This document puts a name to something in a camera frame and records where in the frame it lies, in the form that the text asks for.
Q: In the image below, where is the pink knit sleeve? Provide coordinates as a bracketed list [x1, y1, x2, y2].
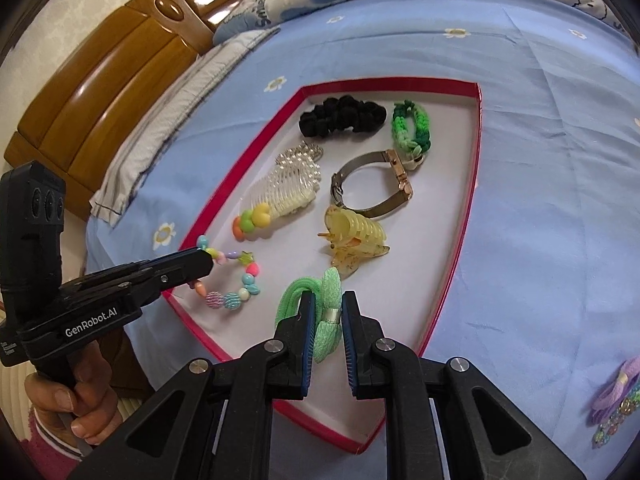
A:
[21, 408, 82, 480]

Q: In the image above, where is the person's left hand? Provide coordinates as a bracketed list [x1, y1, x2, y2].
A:
[25, 341, 122, 445]

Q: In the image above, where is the blue floral bed sheet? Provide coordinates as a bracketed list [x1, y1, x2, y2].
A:
[87, 0, 639, 479]

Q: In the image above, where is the purple hair tie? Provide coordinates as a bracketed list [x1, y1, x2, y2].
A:
[587, 356, 640, 426]

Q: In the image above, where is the green mesh hair tie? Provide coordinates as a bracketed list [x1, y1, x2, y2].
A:
[273, 266, 344, 365]

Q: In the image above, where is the colorful beaded bracelet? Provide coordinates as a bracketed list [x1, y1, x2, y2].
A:
[188, 234, 263, 311]

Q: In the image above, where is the black velvet scrunchie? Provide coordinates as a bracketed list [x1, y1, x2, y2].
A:
[298, 94, 387, 139]

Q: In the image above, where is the wooden headboard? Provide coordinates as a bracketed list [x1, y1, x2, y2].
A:
[4, 0, 241, 220]

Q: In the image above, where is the glass bead bracelet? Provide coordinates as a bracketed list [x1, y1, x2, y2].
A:
[591, 383, 640, 450]

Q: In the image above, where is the white pearl hair comb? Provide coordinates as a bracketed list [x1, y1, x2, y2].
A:
[231, 141, 323, 242]

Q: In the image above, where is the rose gold mesh watch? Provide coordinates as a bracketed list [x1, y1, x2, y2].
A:
[330, 148, 413, 219]

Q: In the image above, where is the green braided bracelet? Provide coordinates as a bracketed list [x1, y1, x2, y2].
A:
[390, 98, 433, 172]

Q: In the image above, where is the red shallow tray box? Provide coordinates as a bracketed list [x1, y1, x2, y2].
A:
[162, 77, 484, 456]

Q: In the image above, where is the yellow translucent claw clip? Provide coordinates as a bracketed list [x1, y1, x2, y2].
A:
[318, 205, 390, 278]

